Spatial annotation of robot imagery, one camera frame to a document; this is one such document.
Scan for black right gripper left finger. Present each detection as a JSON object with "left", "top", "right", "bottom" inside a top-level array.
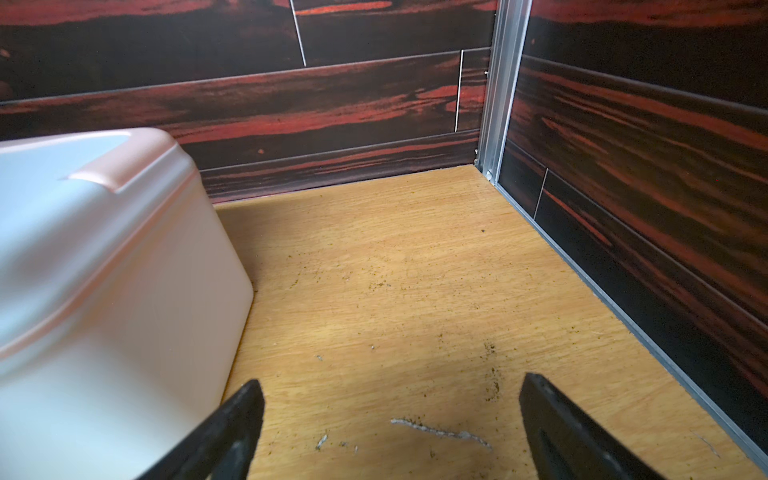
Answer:
[{"left": 141, "top": 379, "right": 265, "bottom": 480}]

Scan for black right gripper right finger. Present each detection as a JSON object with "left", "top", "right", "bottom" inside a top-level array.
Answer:
[{"left": 519, "top": 372, "right": 662, "bottom": 479}]

